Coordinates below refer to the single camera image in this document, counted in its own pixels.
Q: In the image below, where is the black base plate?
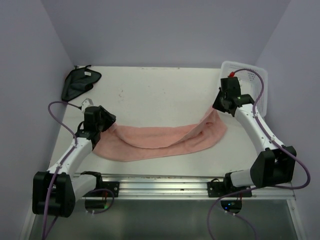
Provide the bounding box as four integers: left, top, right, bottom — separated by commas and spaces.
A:
206, 178, 247, 198
97, 181, 120, 198

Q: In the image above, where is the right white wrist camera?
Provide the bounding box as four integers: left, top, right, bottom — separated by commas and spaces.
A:
238, 77, 246, 89

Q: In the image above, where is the pink towel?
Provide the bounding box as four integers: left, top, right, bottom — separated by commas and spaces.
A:
93, 107, 227, 162

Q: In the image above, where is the aluminium mounting rail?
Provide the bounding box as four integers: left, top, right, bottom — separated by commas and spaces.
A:
32, 174, 293, 201

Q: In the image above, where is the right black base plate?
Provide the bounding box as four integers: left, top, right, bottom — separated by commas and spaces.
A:
206, 178, 247, 198

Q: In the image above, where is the black cloth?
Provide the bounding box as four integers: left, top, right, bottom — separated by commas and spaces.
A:
61, 65, 102, 102

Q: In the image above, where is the white plastic basket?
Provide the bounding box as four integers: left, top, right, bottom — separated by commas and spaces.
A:
219, 61, 268, 118

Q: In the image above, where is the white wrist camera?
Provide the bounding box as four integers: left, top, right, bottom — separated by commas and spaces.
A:
80, 98, 94, 112
238, 77, 246, 89

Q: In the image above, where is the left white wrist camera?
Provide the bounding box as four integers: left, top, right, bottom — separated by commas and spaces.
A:
80, 98, 94, 112

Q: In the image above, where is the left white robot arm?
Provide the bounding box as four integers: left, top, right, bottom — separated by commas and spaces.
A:
32, 106, 116, 218

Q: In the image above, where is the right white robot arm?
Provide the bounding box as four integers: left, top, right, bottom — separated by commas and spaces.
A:
212, 77, 297, 197

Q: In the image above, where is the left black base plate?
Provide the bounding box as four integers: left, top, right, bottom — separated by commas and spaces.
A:
97, 181, 120, 198

